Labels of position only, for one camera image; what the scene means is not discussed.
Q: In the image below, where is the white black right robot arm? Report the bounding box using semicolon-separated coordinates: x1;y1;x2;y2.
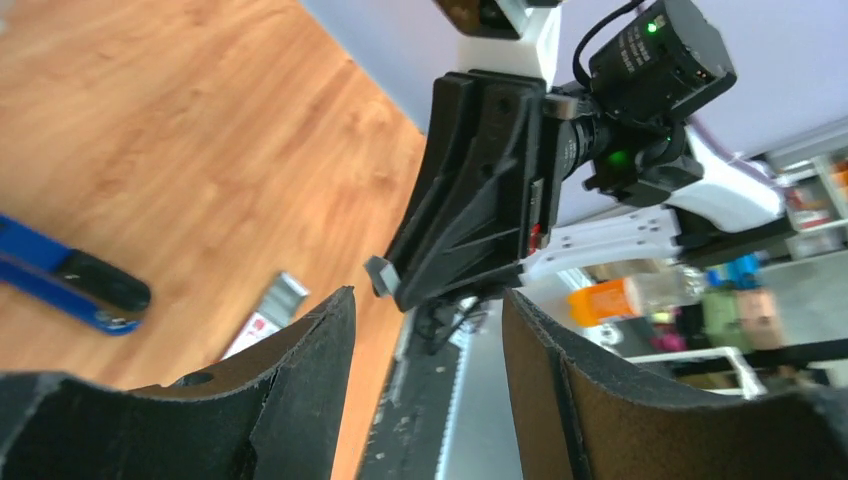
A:
366;1;794;312

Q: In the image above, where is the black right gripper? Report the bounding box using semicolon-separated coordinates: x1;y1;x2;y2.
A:
385;1;737;312

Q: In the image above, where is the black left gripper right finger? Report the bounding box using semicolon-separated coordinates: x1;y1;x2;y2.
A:
502;290;847;479

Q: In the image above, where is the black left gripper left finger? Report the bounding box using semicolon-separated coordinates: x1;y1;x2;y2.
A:
1;286;356;479

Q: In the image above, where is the red white staple box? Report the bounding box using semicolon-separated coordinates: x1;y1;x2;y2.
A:
221;271;310;360

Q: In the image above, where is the grey staple strip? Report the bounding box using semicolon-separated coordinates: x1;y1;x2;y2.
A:
364;256;400;297

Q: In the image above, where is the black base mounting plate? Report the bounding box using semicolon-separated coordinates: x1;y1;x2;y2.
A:
358;297;480;479

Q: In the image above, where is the blue black stapler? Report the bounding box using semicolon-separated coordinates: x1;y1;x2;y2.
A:
1;215;152;336

